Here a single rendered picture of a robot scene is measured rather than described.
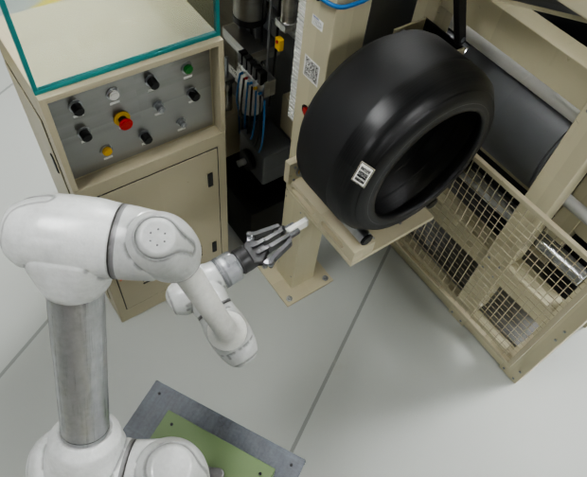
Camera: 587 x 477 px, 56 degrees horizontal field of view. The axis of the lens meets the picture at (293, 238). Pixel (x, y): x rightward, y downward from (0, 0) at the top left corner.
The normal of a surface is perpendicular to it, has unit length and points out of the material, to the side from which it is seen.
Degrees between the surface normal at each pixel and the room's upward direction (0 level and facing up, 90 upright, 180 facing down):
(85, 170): 90
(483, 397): 0
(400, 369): 0
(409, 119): 50
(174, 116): 90
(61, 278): 71
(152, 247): 23
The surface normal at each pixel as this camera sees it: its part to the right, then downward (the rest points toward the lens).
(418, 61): 0.03, -0.55
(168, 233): 0.17, -0.15
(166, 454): 0.25, -0.51
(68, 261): -0.04, 0.55
